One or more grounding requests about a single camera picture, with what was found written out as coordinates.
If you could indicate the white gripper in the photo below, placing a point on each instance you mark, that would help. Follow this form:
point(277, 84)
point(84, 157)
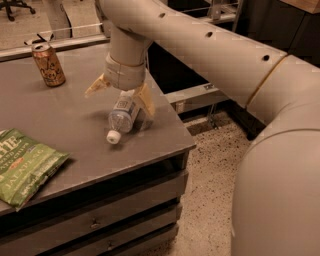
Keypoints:
point(125, 76)

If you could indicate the clear blue-label plastic bottle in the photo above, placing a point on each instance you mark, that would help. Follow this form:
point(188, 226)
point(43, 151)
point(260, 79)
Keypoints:
point(123, 116)

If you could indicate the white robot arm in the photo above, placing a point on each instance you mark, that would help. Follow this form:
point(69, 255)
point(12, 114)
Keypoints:
point(276, 198)

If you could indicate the orange soda can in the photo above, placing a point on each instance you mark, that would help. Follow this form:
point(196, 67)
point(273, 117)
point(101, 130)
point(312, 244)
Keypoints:
point(48, 64)

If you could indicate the grey wooden drawer cabinet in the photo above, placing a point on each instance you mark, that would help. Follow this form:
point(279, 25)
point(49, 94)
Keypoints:
point(119, 215)

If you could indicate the green jalapeno chips bag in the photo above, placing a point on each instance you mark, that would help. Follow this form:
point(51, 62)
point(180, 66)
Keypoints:
point(25, 165)

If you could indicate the dark cabinet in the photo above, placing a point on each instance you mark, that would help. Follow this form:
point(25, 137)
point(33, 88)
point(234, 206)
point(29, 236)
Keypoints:
point(300, 30)

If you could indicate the black clip on rail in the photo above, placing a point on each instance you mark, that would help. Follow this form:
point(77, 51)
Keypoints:
point(39, 39)

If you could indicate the metal rail frame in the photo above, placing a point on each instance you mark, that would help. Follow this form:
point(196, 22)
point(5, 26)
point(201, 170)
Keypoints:
point(77, 23)

